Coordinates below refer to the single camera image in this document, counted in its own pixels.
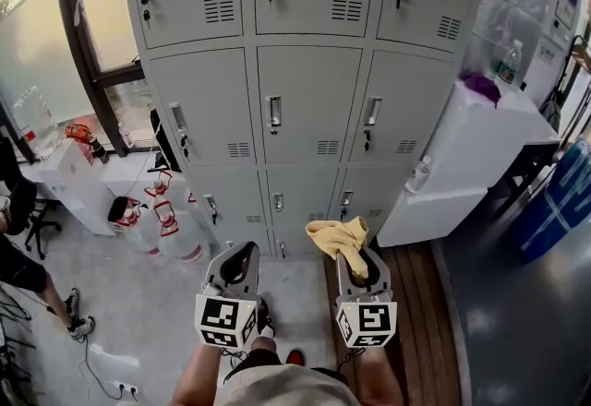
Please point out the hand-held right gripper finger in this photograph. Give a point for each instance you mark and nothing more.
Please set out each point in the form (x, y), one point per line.
(341, 279)
(385, 277)

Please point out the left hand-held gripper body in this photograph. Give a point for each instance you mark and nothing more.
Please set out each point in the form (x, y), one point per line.
(221, 318)

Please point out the purple cloth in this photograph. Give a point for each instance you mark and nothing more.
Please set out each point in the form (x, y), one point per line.
(482, 88)

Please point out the orange tool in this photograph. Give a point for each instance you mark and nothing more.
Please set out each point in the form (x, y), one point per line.
(78, 133)

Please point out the black rounded container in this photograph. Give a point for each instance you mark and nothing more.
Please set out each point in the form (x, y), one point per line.
(115, 206)

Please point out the person's left forearm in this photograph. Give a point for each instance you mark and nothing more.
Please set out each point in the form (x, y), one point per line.
(194, 376)

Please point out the person's black shorts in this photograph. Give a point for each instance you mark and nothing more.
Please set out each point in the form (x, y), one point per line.
(258, 355)

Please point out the person's right forearm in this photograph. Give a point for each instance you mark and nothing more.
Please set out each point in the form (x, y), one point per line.
(381, 381)

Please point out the large clear water bottle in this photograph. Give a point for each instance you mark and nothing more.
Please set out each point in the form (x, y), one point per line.
(32, 118)

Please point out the white power strip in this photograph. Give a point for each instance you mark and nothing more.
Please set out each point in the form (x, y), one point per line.
(126, 387)

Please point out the black office chair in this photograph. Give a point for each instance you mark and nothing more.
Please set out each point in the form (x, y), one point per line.
(27, 206)

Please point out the grey metal locker cabinet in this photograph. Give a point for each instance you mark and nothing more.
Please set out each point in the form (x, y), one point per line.
(203, 86)

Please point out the red and black shoe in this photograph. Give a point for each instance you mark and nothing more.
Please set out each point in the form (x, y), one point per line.
(266, 323)
(295, 356)

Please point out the red patterned packet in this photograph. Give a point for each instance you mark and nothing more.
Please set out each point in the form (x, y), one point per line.
(85, 152)

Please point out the black cylinder bottle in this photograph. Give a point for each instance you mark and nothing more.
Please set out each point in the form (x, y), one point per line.
(99, 150)

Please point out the wooden plank platform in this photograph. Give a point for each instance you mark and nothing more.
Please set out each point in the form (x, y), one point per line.
(429, 325)

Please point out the clear bottle green label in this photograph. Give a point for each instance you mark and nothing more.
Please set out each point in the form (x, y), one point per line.
(509, 67)

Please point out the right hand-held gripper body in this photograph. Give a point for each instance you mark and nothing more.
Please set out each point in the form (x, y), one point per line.
(369, 321)

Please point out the yellow cleaning cloth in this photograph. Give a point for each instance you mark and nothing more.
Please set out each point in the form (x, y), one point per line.
(337, 238)

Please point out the person's beige shirt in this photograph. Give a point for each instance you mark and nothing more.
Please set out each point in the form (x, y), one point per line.
(286, 388)

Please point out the white metal locker door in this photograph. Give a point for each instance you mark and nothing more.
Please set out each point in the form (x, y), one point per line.
(318, 81)

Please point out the blue barrel with tape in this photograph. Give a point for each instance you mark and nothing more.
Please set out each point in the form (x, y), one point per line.
(563, 201)

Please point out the person's bare leg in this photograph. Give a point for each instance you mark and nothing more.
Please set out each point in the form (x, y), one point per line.
(264, 344)

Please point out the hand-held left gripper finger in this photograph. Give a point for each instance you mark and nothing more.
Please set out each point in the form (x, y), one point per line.
(217, 263)
(253, 277)

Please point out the small clear plastic bottle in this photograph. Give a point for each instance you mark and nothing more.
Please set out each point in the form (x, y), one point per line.
(419, 173)

